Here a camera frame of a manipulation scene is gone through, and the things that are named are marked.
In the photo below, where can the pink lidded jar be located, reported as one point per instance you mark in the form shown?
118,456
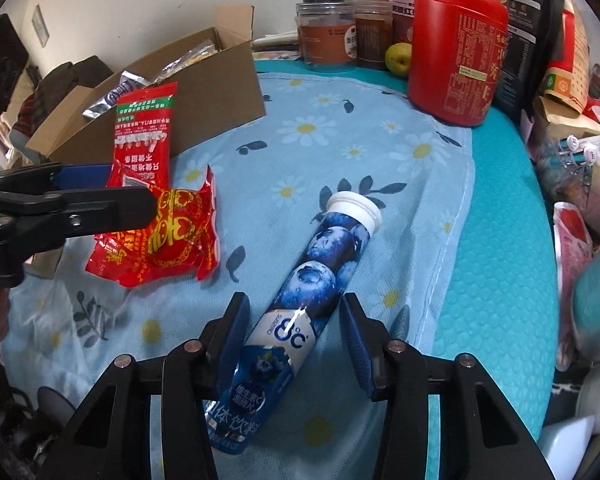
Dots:
400,5

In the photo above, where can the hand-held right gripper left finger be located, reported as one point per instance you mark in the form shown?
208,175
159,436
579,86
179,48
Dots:
230,345

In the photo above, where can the white capped tube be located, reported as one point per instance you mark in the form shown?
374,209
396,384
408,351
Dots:
567,142
591,153

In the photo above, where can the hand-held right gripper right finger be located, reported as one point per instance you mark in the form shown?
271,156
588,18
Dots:
357,347

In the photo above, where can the silver foil packet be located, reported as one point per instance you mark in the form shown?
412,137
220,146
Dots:
117,91

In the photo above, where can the clear bag of yellow snacks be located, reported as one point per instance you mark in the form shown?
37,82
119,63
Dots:
190,58

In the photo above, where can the beige and red paper bag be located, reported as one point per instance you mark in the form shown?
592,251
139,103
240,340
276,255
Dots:
567,77

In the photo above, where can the red and gold snack packet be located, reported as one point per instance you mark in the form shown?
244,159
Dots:
180,232

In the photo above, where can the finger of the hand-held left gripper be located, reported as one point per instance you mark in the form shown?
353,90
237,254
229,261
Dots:
105,207
87,176

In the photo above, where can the light blue floral cloth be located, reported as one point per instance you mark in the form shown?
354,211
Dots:
380,160

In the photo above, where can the brown coat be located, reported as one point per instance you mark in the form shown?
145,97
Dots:
75,76

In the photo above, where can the brown labelled jar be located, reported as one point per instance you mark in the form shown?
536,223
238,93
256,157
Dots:
372,30

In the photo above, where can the clear jar of brown powder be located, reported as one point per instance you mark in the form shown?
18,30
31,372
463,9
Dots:
327,35

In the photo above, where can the red tin canister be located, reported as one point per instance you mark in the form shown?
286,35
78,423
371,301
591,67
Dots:
455,50

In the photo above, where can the teal cup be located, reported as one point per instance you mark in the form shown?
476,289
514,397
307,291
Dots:
597,300

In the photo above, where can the pink foil-lid cup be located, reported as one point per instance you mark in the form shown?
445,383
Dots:
572,240

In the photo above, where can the blue blueberry print tube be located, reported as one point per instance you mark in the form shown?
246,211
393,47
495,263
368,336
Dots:
310,270

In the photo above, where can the plaid garment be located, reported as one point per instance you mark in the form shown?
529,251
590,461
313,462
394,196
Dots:
25,115

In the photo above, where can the black stand-up pouch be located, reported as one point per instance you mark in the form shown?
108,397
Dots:
525,20

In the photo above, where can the teal textured mat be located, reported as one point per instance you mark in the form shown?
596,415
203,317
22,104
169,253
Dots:
505,285

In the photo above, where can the yellow-green fruit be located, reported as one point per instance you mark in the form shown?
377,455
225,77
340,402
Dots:
397,59

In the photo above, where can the small picture frame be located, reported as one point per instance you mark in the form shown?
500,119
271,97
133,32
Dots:
40,25

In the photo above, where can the cardboard box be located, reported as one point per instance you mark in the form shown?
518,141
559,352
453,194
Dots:
215,95

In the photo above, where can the red packet with green edge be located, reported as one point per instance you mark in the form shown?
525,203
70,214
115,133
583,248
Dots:
145,125

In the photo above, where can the stack of papers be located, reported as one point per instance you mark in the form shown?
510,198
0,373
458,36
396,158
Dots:
275,43

